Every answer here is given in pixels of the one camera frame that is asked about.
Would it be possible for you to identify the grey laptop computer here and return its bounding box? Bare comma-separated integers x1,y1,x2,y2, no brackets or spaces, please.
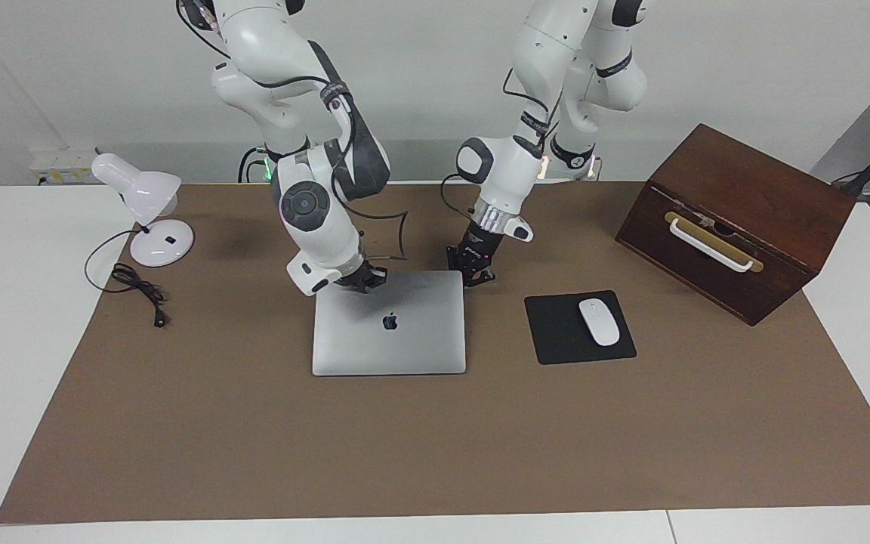
311,270,467,377

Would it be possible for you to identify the black mouse pad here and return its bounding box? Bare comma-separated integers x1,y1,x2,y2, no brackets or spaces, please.
524,290,637,366

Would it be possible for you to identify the white computer mouse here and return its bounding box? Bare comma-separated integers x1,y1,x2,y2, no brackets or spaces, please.
578,298,622,347

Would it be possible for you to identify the brown table mat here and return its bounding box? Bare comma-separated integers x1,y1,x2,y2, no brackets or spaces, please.
0,181,870,525

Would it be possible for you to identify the white desk lamp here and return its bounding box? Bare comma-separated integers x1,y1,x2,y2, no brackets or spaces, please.
91,153,196,267

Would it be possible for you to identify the dark brown wooden box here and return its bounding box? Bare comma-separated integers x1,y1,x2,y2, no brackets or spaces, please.
615,123,857,326

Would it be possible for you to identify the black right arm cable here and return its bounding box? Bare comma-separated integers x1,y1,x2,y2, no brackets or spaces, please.
178,0,413,265

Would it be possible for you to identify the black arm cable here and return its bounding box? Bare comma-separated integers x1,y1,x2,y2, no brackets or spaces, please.
440,68,564,221
178,0,413,265

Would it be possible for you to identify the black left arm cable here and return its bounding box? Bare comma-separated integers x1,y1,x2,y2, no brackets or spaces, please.
440,68,564,221

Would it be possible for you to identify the black lamp power cable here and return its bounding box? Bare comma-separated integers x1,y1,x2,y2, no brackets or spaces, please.
85,229,171,329

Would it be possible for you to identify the white box handle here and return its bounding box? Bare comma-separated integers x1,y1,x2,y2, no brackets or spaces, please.
668,218,754,273

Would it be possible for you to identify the gold box handle plate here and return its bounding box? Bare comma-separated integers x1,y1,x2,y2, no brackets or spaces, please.
664,212,764,273

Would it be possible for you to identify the white wall power strip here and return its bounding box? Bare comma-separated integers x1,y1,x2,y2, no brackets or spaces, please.
29,147,100,186

